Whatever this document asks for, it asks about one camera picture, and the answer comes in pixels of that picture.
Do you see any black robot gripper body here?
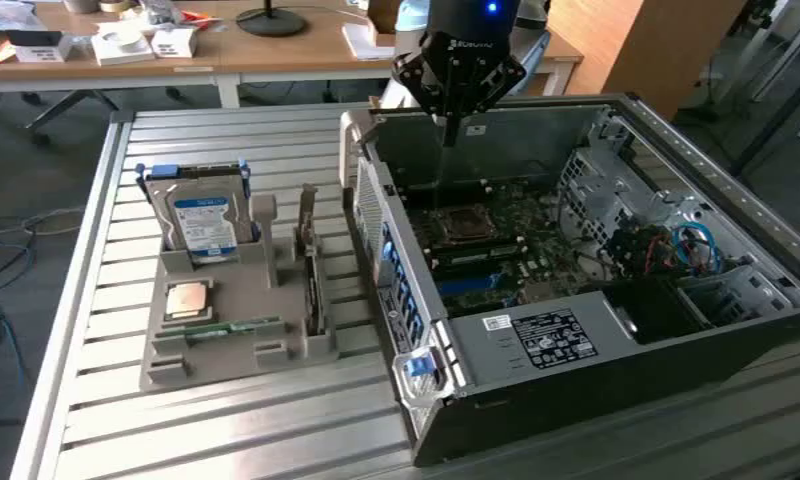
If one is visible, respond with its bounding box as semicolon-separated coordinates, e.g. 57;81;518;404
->
417;0;518;115

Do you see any black nvidia graphics card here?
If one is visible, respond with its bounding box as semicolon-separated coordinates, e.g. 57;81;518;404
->
293;182;329;337

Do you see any white book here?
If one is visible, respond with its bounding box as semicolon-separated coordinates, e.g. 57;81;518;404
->
341;22;398;62

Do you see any wooden desk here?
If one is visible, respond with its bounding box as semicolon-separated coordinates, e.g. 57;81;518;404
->
218;0;585;109
0;0;241;109

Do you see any wooden cabinet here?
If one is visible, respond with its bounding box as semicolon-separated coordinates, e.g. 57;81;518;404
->
545;0;752;121

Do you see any black RAM slots bank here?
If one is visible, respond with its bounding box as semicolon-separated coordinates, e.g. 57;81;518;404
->
402;182;498;202
429;239;536;275

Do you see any black round lamp base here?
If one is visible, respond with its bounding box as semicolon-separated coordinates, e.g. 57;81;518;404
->
234;0;308;38

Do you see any metal CPU socket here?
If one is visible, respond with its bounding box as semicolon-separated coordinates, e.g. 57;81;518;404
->
438;204;501;246

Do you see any green motherboard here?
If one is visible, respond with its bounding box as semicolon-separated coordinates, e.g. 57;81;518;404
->
402;187;615;319

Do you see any dark installed RAM stick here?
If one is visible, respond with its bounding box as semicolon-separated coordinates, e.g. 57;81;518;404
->
432;241;528;257

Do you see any small white box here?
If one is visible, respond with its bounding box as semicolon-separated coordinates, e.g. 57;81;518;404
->
150;27;200;60

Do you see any blue expansion slot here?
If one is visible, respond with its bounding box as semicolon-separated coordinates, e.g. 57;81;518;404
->
438;277;505;297

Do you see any hard disk with blue carrier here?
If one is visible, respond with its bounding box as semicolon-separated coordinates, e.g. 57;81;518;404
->
134;158;258;265

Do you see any large white box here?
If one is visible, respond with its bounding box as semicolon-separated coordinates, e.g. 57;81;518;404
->
90;22;156;67

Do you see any rear port panel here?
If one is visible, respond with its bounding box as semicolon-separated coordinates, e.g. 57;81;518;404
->
376;219;438;351

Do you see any open grey PC case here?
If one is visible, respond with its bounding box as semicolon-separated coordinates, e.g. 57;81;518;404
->
337;92;800;469

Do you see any black power supply label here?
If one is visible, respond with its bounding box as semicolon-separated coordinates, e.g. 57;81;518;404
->
509;308;600;371

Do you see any grey printed parts rack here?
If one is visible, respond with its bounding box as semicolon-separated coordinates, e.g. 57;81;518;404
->
138;193;340;394

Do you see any grey power supply unit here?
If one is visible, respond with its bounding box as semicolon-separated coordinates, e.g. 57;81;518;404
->
449;293;639;389

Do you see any white labelled box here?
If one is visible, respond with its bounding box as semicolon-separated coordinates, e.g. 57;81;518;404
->
11;43;67;64

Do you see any grey metal disk bay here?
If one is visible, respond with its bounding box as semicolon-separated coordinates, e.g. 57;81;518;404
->
676;267;799;324

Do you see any silver CPU chip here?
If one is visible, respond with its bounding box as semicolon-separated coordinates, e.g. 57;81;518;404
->
164;282;212;320

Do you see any black flat box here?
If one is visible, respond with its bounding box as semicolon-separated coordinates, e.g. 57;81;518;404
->
3;29;65;47

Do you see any blue case latch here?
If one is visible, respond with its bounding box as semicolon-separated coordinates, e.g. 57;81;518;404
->
402;352;441;384

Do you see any green RAM stick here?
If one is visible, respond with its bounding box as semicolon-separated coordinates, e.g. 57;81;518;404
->
156;315;285;341

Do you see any clear plastic bag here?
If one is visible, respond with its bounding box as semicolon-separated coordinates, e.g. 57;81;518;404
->
0;0;47;32

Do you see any red wire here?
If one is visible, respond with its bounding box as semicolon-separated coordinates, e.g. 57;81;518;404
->
647;234;672;274

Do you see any blue wire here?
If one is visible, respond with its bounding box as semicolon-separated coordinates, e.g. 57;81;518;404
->
672;222;725;275

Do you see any black metal leg frame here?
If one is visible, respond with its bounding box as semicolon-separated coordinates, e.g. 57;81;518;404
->
22;88;121;146

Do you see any white floor cable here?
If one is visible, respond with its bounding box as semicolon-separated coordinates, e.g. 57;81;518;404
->
0;207;85;236

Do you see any blue floor cable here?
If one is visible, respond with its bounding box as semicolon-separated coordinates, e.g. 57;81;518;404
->
0;307;31;426

